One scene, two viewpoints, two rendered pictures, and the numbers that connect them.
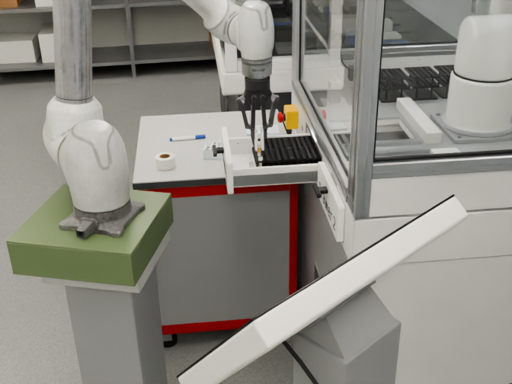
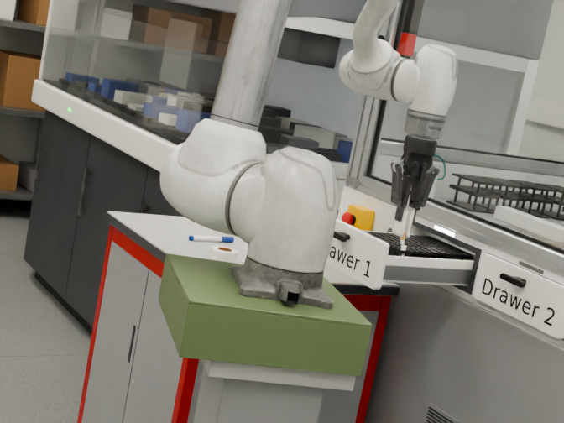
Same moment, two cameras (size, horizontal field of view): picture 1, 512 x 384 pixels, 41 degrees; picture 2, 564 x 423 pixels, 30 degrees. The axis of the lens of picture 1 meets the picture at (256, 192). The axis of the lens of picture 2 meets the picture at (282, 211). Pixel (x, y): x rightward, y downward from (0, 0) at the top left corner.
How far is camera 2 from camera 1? 1.41 m
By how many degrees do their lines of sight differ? 30
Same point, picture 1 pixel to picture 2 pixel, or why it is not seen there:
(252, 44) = (439, 94)
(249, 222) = not seen: hidden behind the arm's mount
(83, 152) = (310, 183)
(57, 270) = (254, 349)
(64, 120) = (238, 148)
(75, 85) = (256, 104)
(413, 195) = not seen: outside the picture
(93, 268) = (310, 347)
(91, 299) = (259, 409)
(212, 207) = not seen: hidden behind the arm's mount
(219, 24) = (383, 68)
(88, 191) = (304, 239)
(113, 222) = (317, 290)
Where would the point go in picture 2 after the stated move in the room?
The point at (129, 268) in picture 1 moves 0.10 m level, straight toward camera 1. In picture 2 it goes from (362, 347) to (399, 367)
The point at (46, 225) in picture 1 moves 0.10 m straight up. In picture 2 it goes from (216, 289) to (226, 237)
